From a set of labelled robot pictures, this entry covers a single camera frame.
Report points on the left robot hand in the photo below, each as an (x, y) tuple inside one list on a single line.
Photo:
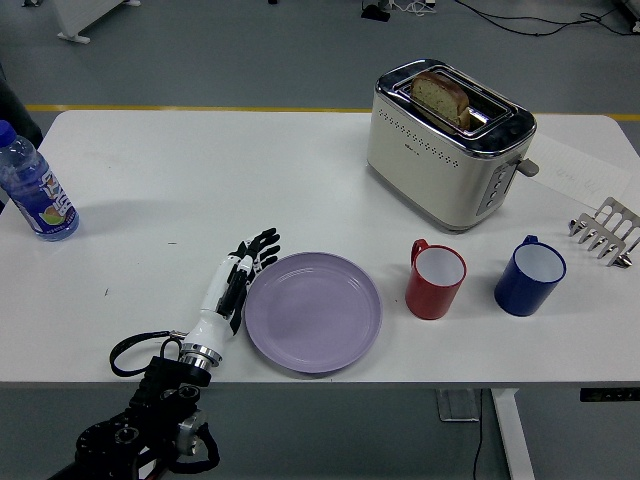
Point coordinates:
[(227, 287)]

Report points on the purple plate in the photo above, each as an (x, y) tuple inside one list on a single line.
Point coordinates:
[(313, 312)]

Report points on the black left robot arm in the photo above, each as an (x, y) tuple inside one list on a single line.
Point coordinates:
[(150, 420)]

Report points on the red mug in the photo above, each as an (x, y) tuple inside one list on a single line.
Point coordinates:
[(433, 282)]

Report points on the blue drink bottle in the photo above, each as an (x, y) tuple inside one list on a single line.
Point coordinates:
[(35, 190)]

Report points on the cream and chrome toaster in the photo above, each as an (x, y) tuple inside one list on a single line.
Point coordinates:
[(440, 165)]

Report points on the grey power box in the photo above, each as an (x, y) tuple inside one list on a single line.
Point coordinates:
[(457, 404)]

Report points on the bread slice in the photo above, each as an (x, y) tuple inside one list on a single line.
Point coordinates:
[(440, 95)]

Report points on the blue mug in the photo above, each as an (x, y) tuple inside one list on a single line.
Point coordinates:
[(529, 277)]

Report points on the white furniture foot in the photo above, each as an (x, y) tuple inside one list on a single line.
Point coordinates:
[(80, 17)]

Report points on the black power adapter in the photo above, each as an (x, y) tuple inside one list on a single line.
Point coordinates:
[(375, 12)]

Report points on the white table leg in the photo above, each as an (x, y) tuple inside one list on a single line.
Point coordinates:
[(512, 435)]

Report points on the white paper sheet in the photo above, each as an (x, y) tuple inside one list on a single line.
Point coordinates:
[(580, 170)]

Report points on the metal toast rack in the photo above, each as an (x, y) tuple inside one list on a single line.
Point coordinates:
[(607, 230)]

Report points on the black table control panel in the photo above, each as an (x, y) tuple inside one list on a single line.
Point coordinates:
[(610, 394)]

